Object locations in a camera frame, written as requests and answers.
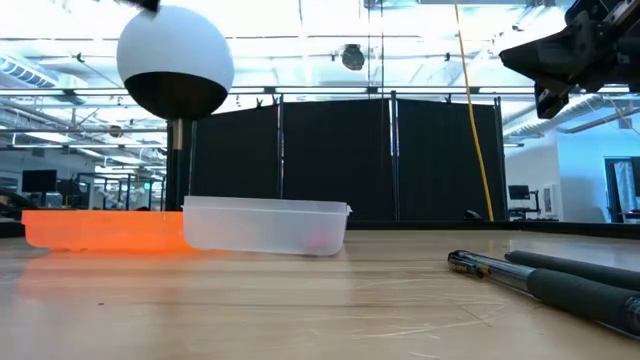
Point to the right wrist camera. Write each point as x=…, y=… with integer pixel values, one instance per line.
x=592, y=9

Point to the white globe lamp black stand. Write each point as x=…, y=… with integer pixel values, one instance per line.
x=175, y=50

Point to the black partition screen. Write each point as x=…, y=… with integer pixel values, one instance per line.
x=340, y=160

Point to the small black floor device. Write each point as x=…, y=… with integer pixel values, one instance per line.
x=472, y=215

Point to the clear plastic supply box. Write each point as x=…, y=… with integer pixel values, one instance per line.
x=260, y=225

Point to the dark framed doorway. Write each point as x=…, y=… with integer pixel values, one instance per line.
x=610, y=190

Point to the white framed wall poster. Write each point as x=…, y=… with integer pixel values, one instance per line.
x=548, y=200

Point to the black computer monitor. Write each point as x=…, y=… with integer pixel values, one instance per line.
x=519, y=192
x=39, y=181

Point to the black office chair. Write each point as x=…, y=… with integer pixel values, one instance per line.
x=15, y=207

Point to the black pen clear barrel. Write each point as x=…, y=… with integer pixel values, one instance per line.
x=575, y=295

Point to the long pink pencil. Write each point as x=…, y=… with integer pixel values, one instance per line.
x=317, y=244

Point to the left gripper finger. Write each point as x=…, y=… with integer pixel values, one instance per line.
x=146, y=5

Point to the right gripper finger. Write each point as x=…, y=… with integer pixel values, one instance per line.
x=547, y=102
x=560, y=57

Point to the round black ceiling fixture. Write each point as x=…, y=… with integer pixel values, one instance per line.
x=353, y=57

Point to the orange plastic box lid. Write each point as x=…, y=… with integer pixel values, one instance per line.
x=100, y=230

